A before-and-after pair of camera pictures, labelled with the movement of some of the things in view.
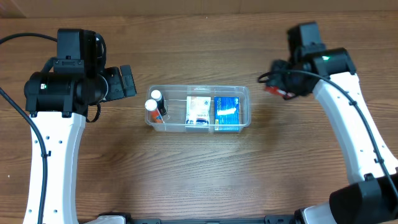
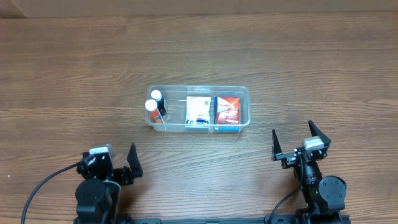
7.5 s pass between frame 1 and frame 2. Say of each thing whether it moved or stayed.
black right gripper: moved
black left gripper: moved
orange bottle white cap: stayed
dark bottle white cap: stayed
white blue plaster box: stayed
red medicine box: moved
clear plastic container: stayed
